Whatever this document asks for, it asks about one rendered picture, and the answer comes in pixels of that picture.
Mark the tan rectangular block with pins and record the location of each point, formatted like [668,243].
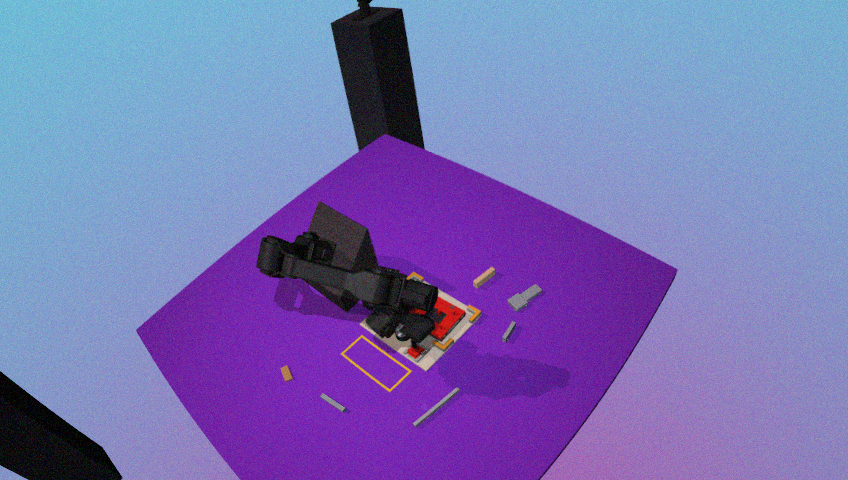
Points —
[484,277]

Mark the orange-brown rectangular block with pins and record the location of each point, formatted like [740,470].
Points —
[286,373]

